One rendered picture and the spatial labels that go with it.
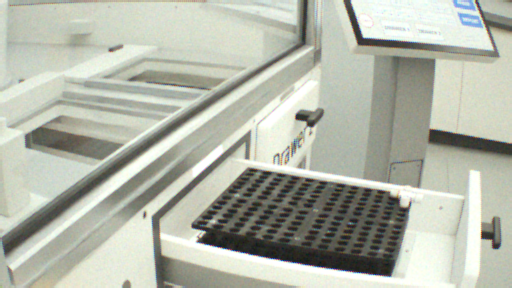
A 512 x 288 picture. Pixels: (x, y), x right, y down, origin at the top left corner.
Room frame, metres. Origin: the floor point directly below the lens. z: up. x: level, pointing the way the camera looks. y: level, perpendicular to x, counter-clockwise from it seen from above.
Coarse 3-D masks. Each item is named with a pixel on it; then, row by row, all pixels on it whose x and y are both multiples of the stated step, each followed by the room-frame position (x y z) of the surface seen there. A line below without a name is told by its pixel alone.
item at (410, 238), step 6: (408, 234) 0.68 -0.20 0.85; (414, 234) 0.68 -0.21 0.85; (408, 240) 0.66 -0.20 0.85; (414, 240) 0.66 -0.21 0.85; (408, 246) 0.65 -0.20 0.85; (402, 252) 0.63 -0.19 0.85; (408, 252) 0.63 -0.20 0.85; (402, 258) 0.62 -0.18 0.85; (408, 258) 0.62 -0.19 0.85; (402, 264) 0.60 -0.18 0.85; (396, 270) 0.59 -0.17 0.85; (402, 270) 0.59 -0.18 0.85; (396, 276) 0.58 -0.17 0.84; (402, 276) 0.58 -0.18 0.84
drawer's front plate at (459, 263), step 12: (468, 180) 0.70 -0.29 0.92; (468, 192) 0.66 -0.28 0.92; (480, 192) 0.64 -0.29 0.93; (468, 204) 0.61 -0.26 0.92; (480, 204) 0.60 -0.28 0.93; (468, 216) 0.57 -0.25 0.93; (480, 216) 0.57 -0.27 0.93; (468, 228) 0.54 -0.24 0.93; (480, 228) 0.54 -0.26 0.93; (456, 240) 0.67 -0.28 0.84; (468, 240) 0.51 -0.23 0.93; (480, 240) 0.51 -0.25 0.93; (456, 252) 0.61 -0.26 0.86; (468, 252) 0.48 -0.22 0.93; (456, 264) 0.56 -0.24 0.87; (468, 264) 0.46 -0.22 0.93; (456, 276) 0.51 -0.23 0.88; (468, 276) 0.44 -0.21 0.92
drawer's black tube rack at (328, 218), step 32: (224, 192) 0.68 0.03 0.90; (256, 192) 0.68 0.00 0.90; (288, 192) 0.70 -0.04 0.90; (320, 192) 0.70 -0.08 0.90; (352, 192) 0.70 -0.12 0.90; (384, 192) 0.70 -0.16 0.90; (192, 224) 0.59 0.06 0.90; (224, 224) 0.60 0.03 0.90; (256, 224) 0.61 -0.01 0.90; (288, 224) 0.61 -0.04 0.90; (320, 224) 0.61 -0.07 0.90; (352, 224) 0.61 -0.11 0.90; (384, 224) 0.61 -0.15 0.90; (256, 256) 0.58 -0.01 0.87; (288, 256) 0.59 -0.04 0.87; (320, 256) 0.59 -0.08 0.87; (352, 256) 0.54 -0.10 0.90
